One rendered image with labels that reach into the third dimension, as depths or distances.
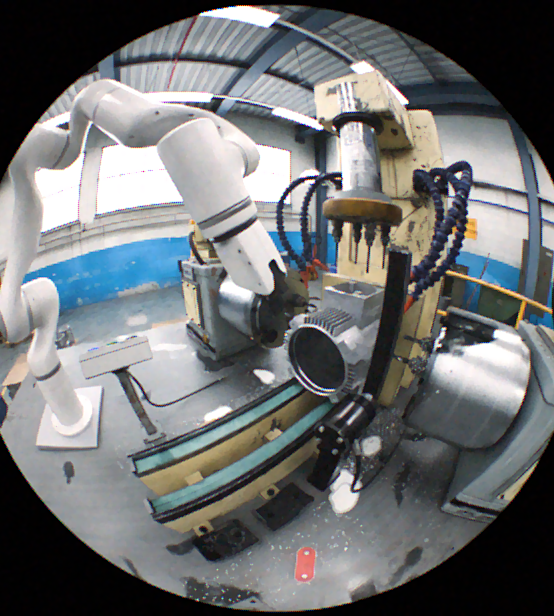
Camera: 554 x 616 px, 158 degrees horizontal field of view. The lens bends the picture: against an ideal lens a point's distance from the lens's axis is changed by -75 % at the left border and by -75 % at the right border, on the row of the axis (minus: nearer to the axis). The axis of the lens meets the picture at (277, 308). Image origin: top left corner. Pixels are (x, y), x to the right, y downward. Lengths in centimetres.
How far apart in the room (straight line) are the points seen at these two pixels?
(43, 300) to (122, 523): 54
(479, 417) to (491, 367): 7
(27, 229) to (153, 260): 531
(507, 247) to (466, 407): 528
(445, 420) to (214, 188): 45
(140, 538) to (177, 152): 64
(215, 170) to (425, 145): 58
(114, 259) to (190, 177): 563
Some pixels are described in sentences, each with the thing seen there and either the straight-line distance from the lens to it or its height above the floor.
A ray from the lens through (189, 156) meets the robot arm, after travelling 26.
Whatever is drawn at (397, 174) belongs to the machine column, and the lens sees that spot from 68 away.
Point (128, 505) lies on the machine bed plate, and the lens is 56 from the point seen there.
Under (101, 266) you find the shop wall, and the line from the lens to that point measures 596.
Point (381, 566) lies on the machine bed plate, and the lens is 50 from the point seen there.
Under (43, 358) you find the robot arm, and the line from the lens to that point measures 65.
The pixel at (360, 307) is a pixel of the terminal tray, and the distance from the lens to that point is 42.
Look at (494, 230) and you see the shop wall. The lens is 556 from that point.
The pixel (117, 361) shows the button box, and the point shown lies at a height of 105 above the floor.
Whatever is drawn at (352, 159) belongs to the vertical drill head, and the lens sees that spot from 48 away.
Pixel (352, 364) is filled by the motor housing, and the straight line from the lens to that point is 38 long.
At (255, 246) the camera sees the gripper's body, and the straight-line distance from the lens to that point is 27.
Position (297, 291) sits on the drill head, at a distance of 64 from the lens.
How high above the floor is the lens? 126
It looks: 20 degrees down
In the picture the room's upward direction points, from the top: straight up
